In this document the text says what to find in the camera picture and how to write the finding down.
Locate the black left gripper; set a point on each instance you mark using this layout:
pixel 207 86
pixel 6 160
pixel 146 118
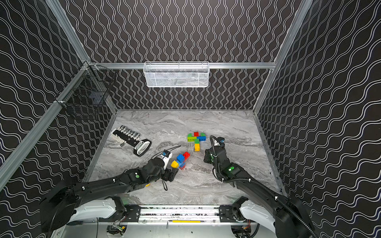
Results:
pixel 173 174

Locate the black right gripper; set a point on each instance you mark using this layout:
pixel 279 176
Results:
pixel 207 155

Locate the yellow small lego brick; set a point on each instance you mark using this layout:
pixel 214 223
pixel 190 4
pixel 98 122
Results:
pixel 174 164

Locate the yellow square lego brick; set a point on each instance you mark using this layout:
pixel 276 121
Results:
pixel 197 147

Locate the red long lego brick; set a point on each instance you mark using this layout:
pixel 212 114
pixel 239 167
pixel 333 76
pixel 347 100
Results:
pixel 186 155

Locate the lime green long lego brick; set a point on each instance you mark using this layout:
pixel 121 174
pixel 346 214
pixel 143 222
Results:
pixel 192 138

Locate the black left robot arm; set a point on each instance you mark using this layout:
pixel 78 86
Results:
pixel 58 205

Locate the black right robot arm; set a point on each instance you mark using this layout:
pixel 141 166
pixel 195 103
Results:
pixel 285 217

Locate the black socket set holder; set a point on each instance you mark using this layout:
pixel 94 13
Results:
pixel 127 136

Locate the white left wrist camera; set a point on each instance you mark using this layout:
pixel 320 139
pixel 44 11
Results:
pixel 166 156

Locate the white wire mesh basket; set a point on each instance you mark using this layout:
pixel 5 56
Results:
pixel 176 74

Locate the black wire mesh basket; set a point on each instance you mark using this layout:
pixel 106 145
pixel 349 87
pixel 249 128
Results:
pixel 87 99

